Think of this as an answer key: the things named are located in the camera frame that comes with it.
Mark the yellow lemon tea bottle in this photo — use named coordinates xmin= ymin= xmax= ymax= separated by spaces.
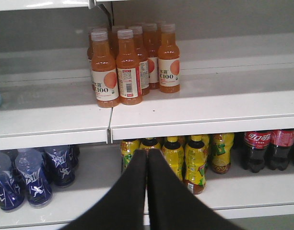
xmin=139 ymin=138 xmax=161 ymax=150
xmin=211 ymin=133 xmax=235 ymax=174
xmin=162 ymin=136 xmax=184 ymax=181
xmin=184 ymin=135 xmax=207 ymax=195
xmin=120 ymin=139 xmax=140 ymax=173

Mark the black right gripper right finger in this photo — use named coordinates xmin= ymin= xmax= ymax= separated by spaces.
xmin=147 ymin=149 xmax=240 ymax=230

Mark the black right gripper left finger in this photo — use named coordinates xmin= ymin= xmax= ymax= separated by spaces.
xmin=63 ymin=150 xmax=147 ymax=230

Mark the black cola bottle red label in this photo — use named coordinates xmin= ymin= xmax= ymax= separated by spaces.
xmin=241 ymin=130 xmax=271 ymax=173
xmin=267 ymin=129 xmax=294 ymax=171

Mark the white store shelving unit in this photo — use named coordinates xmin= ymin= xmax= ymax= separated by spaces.
xmin=0 ymin=0 xmax=294 ymax=230

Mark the blue sports drink bottle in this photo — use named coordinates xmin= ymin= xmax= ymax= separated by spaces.
xmin=15 ymin=148 xmax=52 ymax=208
xmin=0 ymin=151 xmax=24 ymax=211
xmin=44 ymin=145 xmax=75 ymax=187

